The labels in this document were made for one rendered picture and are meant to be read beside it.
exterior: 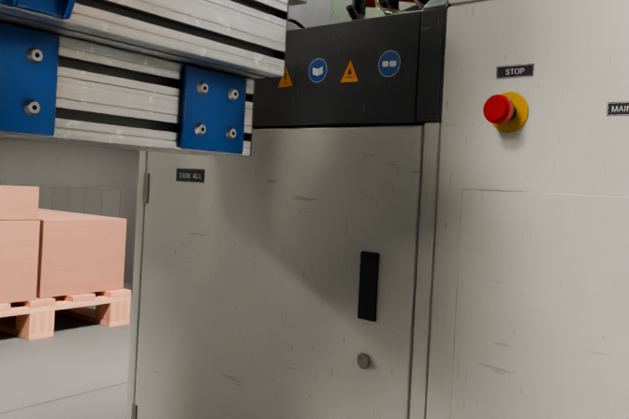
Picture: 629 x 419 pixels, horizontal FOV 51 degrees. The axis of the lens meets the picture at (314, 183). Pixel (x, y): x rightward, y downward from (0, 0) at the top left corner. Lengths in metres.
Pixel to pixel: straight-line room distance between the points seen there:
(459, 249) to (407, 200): 0.10
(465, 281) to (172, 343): 0.64
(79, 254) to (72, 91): 2.48
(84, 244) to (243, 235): 1.98
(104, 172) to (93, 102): 0.13
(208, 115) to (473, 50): 0.38
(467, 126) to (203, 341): 0.64
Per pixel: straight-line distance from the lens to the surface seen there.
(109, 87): 0.64
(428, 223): 0.93
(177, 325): 1.32
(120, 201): 4.47
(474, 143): 0.90
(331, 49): 1.06
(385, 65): 0.99
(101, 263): 3.15
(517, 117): 0.87
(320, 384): 1.07
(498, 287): 0.88
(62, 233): 3.03
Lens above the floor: 0.70
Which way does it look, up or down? level
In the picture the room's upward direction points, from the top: 3 degrees clockwise
